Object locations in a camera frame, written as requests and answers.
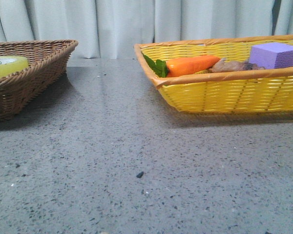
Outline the purple foam block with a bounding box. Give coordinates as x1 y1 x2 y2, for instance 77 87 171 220
249 42 293 69

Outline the yellow tape roll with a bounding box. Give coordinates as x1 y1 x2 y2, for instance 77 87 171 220
0 56 28 78

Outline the white curtain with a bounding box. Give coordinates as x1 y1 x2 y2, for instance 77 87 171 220
0 0 293 59

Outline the brown wicker basket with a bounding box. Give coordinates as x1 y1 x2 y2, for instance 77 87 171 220
0 39 78 121

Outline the orange toy carrot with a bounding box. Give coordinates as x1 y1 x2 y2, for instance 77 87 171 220
143 54 220 78

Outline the brown ginger root toy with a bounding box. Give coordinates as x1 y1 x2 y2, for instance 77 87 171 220
209 58 266 73

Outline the yellow wicker basket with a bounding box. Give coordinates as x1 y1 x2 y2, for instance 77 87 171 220
134 35 293 114

